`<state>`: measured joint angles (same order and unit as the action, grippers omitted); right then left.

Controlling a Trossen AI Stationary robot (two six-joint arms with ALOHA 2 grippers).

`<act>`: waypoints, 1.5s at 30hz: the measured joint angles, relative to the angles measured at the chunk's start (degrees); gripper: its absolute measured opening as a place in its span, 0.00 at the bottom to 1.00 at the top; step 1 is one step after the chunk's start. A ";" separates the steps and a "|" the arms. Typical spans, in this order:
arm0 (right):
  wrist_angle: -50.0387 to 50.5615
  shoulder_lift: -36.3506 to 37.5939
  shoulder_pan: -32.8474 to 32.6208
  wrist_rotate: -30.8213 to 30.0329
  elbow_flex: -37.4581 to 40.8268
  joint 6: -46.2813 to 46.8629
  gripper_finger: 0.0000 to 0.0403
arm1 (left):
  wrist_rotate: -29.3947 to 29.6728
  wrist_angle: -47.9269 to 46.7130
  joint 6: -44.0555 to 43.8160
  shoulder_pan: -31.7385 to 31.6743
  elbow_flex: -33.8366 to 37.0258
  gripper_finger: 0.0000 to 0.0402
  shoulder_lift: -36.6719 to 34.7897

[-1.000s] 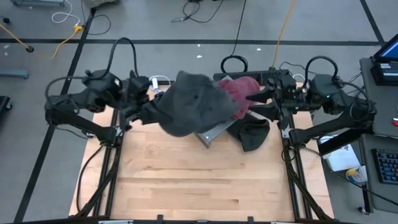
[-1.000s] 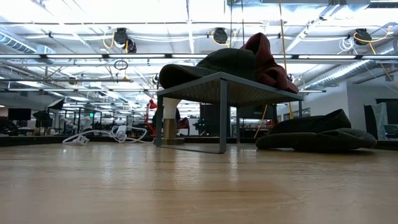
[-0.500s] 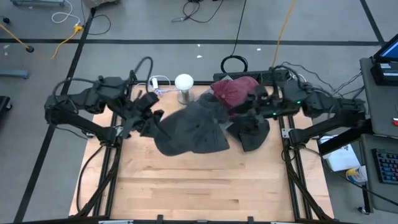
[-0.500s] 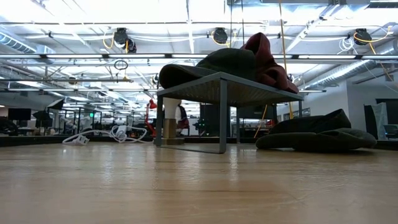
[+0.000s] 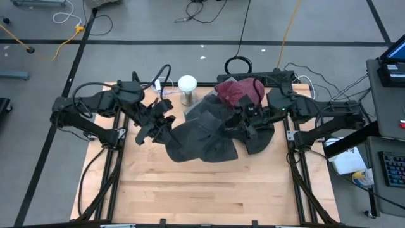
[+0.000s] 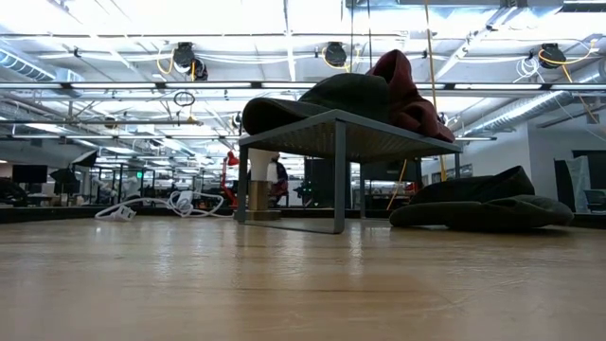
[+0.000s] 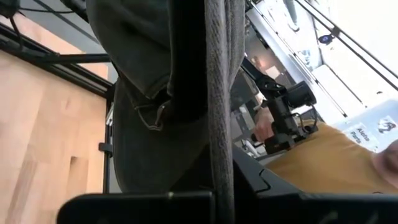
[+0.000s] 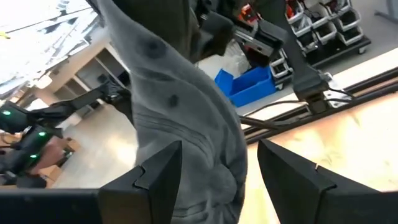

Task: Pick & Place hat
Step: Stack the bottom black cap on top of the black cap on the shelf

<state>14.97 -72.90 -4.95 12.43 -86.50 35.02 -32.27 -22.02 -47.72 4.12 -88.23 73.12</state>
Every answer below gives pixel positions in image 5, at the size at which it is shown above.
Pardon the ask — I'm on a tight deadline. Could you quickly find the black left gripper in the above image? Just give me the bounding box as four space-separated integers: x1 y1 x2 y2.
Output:
135 99 176 146

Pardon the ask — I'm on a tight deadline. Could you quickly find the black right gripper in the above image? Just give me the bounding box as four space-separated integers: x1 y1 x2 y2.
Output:
226 94 271 140

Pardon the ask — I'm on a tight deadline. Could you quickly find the dark green baseball cap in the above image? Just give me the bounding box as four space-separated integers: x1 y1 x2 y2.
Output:
165 110 239 163
185 94 234 123
234 122 275 155

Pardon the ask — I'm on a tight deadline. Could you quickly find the white dome lamp, metal base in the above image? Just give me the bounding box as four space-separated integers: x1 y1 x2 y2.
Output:
177 75 199 107

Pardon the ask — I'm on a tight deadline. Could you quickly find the black perforated power strip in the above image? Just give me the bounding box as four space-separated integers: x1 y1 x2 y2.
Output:
216 70 297 86

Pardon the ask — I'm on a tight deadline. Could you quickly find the white box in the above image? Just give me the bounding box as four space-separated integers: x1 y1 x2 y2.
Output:
324 137 368 175

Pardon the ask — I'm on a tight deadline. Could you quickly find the black desk crossbar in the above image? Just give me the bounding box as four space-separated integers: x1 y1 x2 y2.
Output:
322 122 380 158

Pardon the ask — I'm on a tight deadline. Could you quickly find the white wipes canister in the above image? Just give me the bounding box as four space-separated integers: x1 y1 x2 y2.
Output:
351 168 375 187

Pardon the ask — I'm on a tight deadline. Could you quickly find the grey desk top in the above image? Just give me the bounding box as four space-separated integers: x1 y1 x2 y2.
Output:
365 58 405 140

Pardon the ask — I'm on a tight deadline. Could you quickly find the black desk leg with caster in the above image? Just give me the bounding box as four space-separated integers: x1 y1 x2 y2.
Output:
363 186 379 219

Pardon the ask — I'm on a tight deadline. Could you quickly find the grey floor bar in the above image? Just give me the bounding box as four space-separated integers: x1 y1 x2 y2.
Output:
0 72 31 81

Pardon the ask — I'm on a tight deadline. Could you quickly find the black desktop device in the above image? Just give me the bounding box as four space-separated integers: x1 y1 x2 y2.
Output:
377 61 405 88

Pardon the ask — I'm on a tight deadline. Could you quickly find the black chair base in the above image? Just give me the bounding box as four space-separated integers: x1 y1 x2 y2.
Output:
0 97 13 125

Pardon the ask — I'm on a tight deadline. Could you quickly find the black backlit keyboard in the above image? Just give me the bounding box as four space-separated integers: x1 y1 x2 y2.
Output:
378 151 405 188

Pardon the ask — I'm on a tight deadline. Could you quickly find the grey keyboard shelf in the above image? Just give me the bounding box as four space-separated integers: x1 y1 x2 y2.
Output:
368 136 405 218

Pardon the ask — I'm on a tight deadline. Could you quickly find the white cable with adapter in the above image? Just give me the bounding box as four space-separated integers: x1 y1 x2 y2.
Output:
142 77 183 96

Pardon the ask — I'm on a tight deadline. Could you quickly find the black coiled floor cable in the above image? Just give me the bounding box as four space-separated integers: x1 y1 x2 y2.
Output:
224 0 253 75

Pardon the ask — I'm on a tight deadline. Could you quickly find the white looped cable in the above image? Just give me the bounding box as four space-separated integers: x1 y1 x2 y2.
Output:
297 75 316 101

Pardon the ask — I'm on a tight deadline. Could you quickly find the black aluminium table frame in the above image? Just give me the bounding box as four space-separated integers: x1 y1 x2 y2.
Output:
69 71 341 228

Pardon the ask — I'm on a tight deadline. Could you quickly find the orange-yellow floor cable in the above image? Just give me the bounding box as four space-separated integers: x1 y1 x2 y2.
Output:
277 0 302 71

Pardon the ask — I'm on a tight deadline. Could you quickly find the black tangled floor cable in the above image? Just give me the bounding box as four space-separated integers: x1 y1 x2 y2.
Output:
175 0 228 25

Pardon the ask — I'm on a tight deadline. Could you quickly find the black looped floor cable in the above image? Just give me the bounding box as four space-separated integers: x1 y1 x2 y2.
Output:
81 0 114 36

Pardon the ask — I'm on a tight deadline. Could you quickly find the black cable bundle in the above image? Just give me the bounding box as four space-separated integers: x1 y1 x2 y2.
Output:
283 61 377 124

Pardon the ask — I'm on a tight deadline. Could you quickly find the yellow extension cable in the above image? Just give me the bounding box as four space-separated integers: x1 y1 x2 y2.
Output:
0 24 86 61

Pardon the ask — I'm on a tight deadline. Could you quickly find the white floor cable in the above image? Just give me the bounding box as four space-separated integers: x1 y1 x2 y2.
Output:
52 0 83 26

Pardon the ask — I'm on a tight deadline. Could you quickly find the grey metal floor rail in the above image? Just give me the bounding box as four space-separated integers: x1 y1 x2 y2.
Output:
11 0 67 8

